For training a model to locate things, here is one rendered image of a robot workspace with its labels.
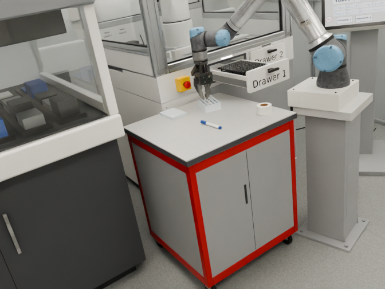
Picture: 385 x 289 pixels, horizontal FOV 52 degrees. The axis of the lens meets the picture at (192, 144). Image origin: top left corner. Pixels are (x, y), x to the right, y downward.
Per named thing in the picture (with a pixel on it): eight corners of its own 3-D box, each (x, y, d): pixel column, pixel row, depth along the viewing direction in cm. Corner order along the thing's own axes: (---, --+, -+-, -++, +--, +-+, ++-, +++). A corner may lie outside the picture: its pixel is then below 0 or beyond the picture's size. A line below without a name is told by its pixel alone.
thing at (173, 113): (187, 114, 198) (186, 112, 197) (172, 120, 194) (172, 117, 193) (173, 110, 208) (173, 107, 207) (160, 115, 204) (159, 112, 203)
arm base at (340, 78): (353, 80, 186) (354, 59, 182) (345, 89, 175) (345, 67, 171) (322, 79, 195) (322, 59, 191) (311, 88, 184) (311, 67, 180)
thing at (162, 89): (293, 58, 256) (293, 35, 250) (161, 104, 208) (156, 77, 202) (207, 47, 330) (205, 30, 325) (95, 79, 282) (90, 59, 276)
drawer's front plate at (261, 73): (289, 78, 210) (289, 58, 205) (249, 93, 196) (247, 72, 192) (287, 78, 211) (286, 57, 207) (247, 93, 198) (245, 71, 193)
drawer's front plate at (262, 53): (286, 58, 250) (285, 41, 245) (252, 70, 236) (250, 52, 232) (283, 58, 251) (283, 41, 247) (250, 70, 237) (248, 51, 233)
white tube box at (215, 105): (221, 109, 199) (220, 102, 197) (205, 113, 197) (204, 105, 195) (213, 102, 210) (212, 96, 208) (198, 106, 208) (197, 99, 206)
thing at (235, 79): (285, 75, 210) (284, 65, 207) (249, 89, 198) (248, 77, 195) (236, 67, 241) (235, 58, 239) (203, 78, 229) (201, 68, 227)
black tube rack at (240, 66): (268, 75, 214) (267, 63, 212) (244, 84, 206) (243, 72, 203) (242, 70, 231) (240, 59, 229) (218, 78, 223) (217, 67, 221)
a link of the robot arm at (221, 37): (232, 26, 188) (211, 28, 192) (224, 30, 179) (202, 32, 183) (234, 43, 191) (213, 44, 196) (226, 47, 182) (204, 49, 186)
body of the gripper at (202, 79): (199, 86, 194) (196, 62, 189) (194, 83, 201) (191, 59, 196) (213, 84, 195) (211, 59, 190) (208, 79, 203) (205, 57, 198)
